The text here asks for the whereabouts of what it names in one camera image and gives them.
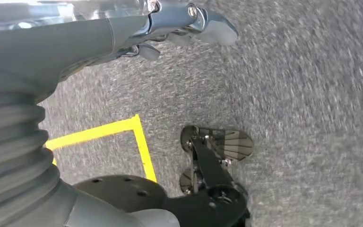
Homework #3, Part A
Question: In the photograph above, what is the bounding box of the yellow floor tape square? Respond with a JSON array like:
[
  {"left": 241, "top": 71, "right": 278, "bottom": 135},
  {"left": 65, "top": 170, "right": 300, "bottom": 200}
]
[{"left": 45, "top": 114, "right": 158, "bottom": 183}]

